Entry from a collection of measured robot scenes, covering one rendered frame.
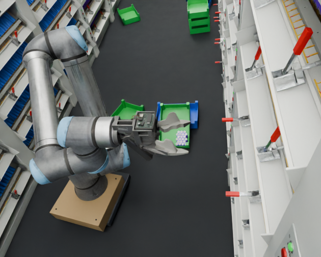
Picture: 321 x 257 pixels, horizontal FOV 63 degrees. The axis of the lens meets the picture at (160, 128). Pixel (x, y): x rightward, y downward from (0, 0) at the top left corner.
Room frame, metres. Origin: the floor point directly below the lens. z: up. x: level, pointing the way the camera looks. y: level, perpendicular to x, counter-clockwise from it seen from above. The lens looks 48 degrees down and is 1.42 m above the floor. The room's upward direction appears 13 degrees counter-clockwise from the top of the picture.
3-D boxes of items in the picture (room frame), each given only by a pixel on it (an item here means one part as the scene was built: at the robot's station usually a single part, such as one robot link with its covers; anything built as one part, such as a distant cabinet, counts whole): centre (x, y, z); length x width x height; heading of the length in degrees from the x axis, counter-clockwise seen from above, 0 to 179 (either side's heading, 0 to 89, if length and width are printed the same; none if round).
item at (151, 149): (0.45, 0.02, 0.85); 0.09 x 0.05 x 0.02; 49
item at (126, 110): (1.40, 0.25, 0.04); 0.30 x 0.20 x 0.08; 141
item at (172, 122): (0.51, -0.04, 0.87); 0.09 x 0.03 x 0.06; 98
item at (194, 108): (1.32, -0.14, 0.04); 0.30 x 0.20 x 0.08; 73
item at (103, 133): (0.52, 0.14, 0.87); 0.10 x 0.05 x 0.09; 163
